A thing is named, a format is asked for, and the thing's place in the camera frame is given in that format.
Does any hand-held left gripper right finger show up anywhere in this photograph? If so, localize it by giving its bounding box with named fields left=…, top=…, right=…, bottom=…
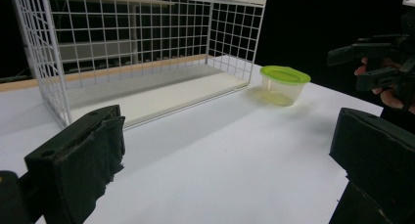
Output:
left=329, top=107, right=415, bottom=224

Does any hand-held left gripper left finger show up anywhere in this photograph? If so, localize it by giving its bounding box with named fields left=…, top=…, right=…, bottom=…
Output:
left=23, top=104, right=127, bottom=224

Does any clear container with green lid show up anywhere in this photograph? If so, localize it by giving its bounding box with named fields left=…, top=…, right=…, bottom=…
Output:
left=259, top=65, right=312, bottom=108

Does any wooden strip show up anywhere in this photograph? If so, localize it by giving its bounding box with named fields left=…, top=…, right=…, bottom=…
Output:
left=0, top=53, right=210, bottom=94

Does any white wire shelf rack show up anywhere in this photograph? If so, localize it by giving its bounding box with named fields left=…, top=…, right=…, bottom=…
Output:
left=11, top=0, right=270, bottom=131

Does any white post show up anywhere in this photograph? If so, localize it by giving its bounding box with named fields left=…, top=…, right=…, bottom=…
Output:
left=129, top=3, right=140, bottom=66

